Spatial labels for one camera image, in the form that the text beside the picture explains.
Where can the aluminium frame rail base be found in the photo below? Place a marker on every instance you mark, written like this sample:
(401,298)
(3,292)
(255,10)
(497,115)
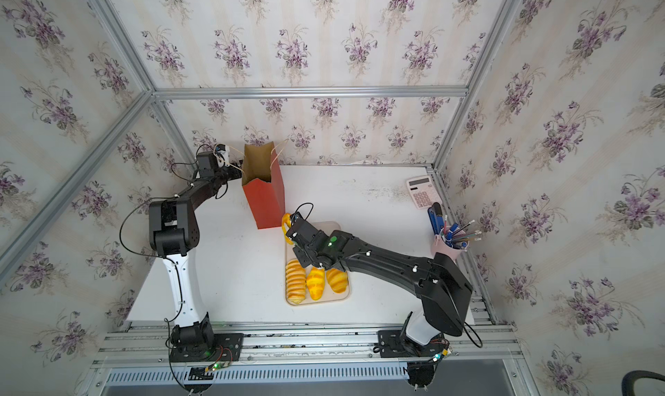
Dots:
(144,344)

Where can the round yellow striped bread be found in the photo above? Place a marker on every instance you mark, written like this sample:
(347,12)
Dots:
(337,280)

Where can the pink calculator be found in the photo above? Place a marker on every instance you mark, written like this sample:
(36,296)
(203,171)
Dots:
(423,191)

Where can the red paper bag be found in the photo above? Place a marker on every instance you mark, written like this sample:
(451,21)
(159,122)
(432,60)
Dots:
(262,184)

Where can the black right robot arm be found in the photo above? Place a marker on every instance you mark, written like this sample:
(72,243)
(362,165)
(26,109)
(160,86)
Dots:
(444,291)

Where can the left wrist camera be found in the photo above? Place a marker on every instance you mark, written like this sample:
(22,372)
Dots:
(221,154)

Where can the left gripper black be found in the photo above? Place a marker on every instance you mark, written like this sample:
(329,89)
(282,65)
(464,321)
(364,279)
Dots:
(232,175)

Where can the beige plastic tray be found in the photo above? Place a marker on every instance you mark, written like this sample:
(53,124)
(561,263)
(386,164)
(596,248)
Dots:
(328,296)

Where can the blue stapler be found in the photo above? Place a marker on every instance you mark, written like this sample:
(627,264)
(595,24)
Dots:
(437,218)

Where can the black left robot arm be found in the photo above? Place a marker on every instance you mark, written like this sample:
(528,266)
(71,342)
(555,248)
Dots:
(174,236)

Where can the long ridged yellow bread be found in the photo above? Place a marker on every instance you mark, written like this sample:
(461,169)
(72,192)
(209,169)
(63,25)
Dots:
(296,282)

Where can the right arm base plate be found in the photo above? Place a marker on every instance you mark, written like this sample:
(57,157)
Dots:
(393,343)

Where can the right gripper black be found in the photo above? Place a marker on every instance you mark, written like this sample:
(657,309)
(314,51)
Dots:
(305,262)

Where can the pens in holder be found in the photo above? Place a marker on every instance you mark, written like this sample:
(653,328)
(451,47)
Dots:
(459,237)

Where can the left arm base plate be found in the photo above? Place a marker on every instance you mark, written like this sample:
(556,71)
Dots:
(222,348)

